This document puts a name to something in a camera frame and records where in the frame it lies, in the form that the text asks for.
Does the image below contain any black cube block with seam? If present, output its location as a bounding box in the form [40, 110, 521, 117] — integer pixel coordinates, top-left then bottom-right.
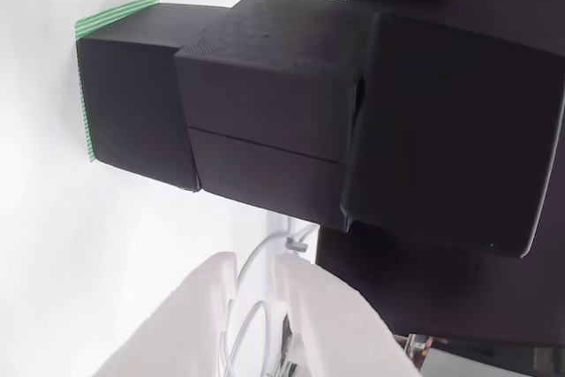
[173, 0, 394, 233]

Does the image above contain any large black panel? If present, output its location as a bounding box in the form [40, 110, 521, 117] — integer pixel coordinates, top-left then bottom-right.
[315, 0, 565, 350]

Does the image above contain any grey box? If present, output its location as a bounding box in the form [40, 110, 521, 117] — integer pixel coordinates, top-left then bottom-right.
[418, 343, 565, 377]

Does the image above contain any green striped square marker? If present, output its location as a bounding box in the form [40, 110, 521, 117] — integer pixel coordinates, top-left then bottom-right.
[73, 0, 161, 166]

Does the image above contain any white cable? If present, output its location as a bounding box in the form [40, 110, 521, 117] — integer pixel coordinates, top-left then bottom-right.
[218, 299, 288, 377]
[236, 220, 321, 297]

